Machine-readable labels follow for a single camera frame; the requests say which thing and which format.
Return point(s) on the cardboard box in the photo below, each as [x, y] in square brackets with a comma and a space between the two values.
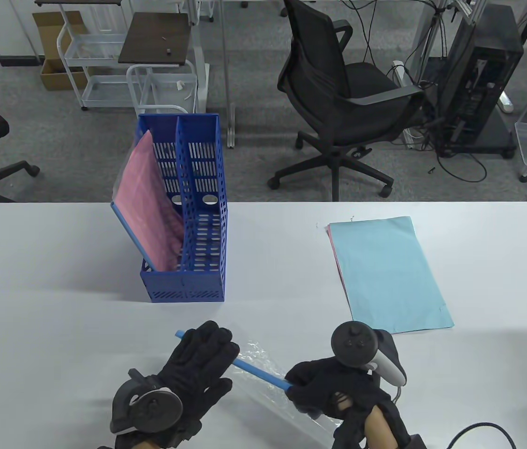
[53, 75]

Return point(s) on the wood-top side table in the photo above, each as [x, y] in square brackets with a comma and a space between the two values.
[156, 37]

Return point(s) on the person's right forearm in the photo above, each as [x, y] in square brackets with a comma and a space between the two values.
[378, 430]

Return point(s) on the pink paper sheet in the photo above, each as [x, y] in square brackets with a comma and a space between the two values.
[333, 248]

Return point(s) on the black mesh-back office chair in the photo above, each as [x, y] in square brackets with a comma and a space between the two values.
[319, 47]

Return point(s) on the blue folder slide bar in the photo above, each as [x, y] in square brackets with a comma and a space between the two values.
[132, 238]
[259, 372]

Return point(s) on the person's left hand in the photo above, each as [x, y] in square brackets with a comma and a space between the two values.
[202, 365]

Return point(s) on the light blue paper stack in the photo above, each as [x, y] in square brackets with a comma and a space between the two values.
[385, 271]

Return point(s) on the aluminium pole stand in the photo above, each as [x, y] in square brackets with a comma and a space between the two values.
[227, 70]

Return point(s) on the white cabinet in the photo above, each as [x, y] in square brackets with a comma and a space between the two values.
[15, 28]

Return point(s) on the grey hand controller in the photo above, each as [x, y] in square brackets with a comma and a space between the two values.
[354, 343]
[151, 407]

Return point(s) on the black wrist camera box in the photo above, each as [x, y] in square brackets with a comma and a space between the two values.
[415, 442]

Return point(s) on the person's right hand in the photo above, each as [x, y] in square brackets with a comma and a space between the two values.
[329, 383]

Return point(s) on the black computer tower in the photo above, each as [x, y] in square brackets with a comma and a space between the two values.
[479, 70]

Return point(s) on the white power strip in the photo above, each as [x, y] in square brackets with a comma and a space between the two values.
[401, 72]

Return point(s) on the blue plastic file rack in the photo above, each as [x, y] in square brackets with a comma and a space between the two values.
[202, 262]

